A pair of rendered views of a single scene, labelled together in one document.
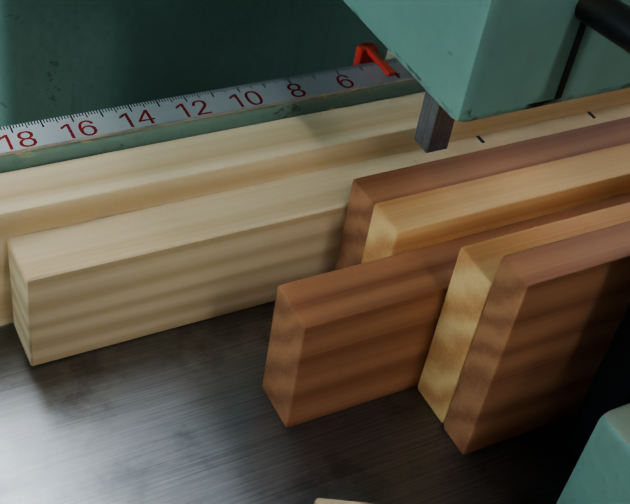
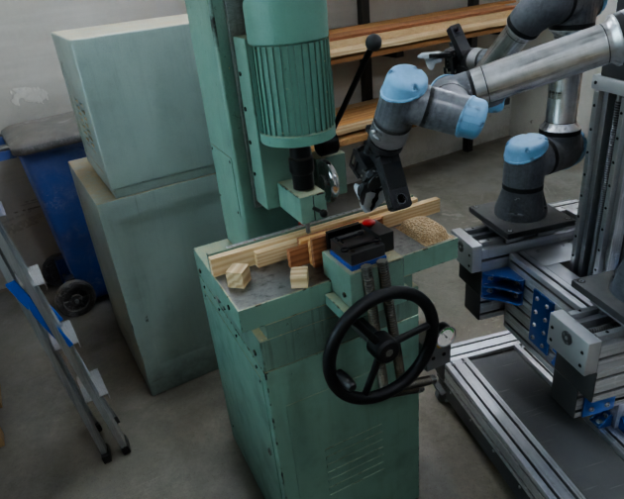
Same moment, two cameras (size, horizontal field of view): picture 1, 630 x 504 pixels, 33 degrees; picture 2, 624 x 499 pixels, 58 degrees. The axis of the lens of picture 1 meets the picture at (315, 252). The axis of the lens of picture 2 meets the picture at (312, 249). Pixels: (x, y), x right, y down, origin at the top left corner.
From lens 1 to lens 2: 1.06 m
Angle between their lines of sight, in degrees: 17
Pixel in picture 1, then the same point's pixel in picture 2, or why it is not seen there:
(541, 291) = (314, 241)
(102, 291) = (265, 255)
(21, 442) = (258, 273)
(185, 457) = (278, 272)
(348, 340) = (296, 253)
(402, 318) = (302, 250)
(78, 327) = (263, 261)
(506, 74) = (306, 218)
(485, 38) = (301, 214)
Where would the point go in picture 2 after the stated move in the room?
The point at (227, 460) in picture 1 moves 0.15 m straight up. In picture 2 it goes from (283, 272) to (276, 216)
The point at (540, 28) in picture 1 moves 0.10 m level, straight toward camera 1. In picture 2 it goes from (308, 212) to (294, 230)
